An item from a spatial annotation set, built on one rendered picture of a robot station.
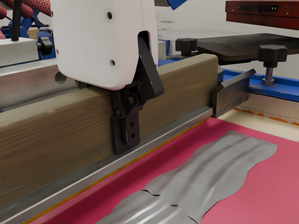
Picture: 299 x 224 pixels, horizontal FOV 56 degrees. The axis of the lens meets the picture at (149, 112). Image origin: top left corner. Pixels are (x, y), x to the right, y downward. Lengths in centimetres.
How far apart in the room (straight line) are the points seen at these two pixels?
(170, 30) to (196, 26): 31
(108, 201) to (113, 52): 15
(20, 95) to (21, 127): 25
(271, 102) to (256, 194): 20
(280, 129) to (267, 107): 5
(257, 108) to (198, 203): 24
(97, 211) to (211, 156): 15
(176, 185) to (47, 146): 13
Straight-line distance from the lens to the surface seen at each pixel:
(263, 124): 45
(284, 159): 37
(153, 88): 22
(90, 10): 23
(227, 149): 36
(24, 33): 126
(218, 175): 31
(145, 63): 23
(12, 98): 47
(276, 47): 47
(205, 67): 38
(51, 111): 23
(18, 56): 52
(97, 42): 23
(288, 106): 46
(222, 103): 40
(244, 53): 100
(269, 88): 46
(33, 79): 48
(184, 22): 271
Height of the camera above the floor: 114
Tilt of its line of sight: 22 degrees down
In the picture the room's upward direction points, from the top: 2 degrees counter-clockwise
